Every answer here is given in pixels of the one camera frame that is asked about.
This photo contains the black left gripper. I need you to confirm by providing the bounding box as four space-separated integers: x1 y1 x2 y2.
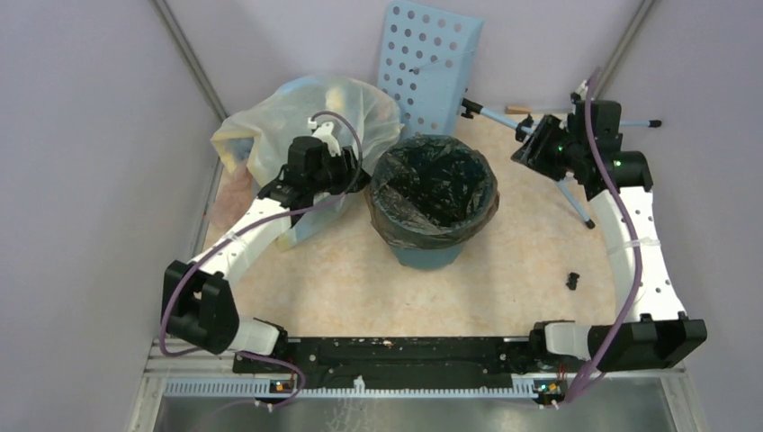
308 145 372 195

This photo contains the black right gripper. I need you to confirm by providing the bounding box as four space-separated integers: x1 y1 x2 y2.
510 114 584 182

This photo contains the translucent white plastic bag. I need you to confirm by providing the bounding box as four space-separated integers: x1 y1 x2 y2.
211 76 403 249

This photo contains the dark grey trash bag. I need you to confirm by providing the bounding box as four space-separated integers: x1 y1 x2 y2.
364 134 500 250

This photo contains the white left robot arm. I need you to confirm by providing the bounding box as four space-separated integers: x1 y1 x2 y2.
160 136 367 372

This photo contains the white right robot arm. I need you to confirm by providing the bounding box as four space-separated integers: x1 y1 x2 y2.
512 100 707 372

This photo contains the teal plastic trash bin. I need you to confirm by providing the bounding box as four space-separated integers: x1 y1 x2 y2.
372 135 498 271

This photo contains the light blue folding stand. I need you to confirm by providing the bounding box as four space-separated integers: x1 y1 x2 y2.
460 98 662 230

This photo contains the small wooden block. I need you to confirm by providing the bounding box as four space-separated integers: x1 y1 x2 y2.
505 105 532 115

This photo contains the pink plastic bag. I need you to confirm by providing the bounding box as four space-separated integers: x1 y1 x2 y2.
209 163 259 230

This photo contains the small black clip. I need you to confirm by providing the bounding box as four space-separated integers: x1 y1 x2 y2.
566 272 579 291

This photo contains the light blue perforated panel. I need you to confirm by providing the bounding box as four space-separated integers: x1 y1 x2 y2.
377 1 484 139

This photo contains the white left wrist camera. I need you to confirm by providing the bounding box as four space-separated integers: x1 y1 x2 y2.
308 119 342 157

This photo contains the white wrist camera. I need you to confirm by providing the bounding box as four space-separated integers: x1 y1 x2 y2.
308 119 342 157
570 80 594 111

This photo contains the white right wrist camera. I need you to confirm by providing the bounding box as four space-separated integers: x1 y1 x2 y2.
570 80 594 111

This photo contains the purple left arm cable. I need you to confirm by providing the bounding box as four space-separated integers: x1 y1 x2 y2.
157 111 364 410

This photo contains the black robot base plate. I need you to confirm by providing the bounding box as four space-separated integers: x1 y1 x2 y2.
232 337 582 390

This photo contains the white toothed cable rail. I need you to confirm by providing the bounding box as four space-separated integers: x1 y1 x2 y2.
164 378 542 400

